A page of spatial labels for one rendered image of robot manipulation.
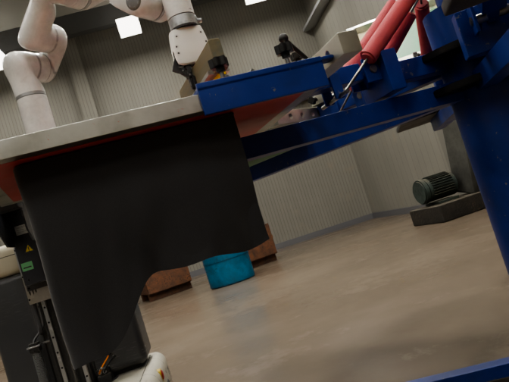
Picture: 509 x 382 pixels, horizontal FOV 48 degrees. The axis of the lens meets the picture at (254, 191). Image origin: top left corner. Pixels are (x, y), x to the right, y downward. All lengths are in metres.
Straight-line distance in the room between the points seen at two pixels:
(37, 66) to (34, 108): 0.15
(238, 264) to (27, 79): 6.09
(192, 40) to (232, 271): 6.34
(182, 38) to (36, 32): 0.56
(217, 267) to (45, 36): 6.11
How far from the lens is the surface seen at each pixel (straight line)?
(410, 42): 2.92
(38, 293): 2.35
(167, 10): 1.60
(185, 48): 1.56
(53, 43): 1.99
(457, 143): 7.75
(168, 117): 1.20
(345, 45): 1.32
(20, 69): 1.97
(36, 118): 1.93
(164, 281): 9.32
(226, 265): 7.75
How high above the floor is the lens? 0.69
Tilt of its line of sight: 3 degrees up
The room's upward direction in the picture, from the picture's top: 18 degrees counter-clockwise
